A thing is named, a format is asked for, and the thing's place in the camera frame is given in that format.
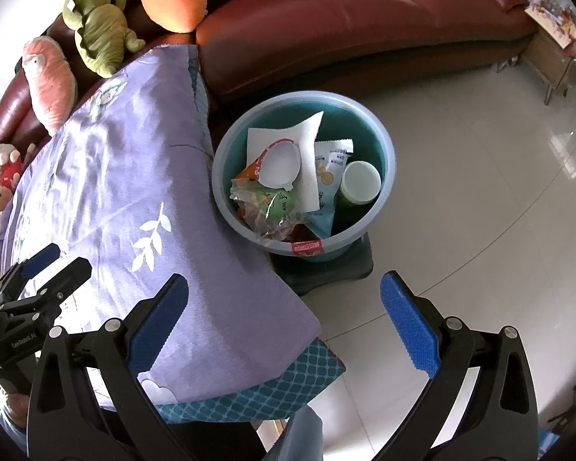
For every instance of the brown bear plush toy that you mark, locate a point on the brown bear plush toy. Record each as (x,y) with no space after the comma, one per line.
(2,197)

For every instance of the light blue packet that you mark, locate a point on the light blue packet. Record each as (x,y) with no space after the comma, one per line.
(324,216)

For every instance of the pink plush toy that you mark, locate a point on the pink plush toy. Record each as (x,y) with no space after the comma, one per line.
(50,86)

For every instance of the wooden cabinet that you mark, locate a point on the wooden cabinet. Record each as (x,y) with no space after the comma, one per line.
(552,65)

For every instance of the dark grey low stool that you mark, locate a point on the dark grey low stool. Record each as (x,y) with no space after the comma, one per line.
(326,271)

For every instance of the dark red leather sofa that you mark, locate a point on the dark red leather sofa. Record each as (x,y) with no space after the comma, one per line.
(365,33)

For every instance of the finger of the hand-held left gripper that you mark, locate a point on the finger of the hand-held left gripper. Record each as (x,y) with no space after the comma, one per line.
(65,278)
(41,259)

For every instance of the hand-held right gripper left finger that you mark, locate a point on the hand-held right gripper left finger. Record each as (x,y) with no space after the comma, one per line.
(158,326)

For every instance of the teal plastic bucket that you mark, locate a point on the teal plastic bucket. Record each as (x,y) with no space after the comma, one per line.
(355,120)

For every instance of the orange snack wrapper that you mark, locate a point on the orange snack wrapper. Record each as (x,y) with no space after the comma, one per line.
(248,170)

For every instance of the white paper towel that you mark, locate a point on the white paper towel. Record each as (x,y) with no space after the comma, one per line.
(309,139)

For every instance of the white foil cup lid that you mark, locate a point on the white foil cup lid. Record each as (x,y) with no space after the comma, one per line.
(283,163)

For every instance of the green dinosaur plush toy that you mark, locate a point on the green dinosaur plush toy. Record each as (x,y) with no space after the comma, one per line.
(98,33)

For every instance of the clear green snack bag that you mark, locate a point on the clear green snack bag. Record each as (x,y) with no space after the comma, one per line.
(264,206)

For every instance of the white snack packet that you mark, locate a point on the white snack packet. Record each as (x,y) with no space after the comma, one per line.
(333,163)

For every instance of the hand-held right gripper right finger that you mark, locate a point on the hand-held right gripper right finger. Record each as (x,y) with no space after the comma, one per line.
(410,321)

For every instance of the purple floral cloth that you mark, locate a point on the purple floral cloth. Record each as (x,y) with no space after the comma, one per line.
(125,192)

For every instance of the white green supplement bottle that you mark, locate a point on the white green supplement bottle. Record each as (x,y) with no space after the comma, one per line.
(360,182)

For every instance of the person's left forearm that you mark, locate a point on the person's left forearm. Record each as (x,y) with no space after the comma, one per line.
(17,408)

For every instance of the picture book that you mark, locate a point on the picture book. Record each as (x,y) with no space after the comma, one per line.
(554,21)

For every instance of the person's leg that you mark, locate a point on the person's leg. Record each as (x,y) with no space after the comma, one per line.
(297,437)

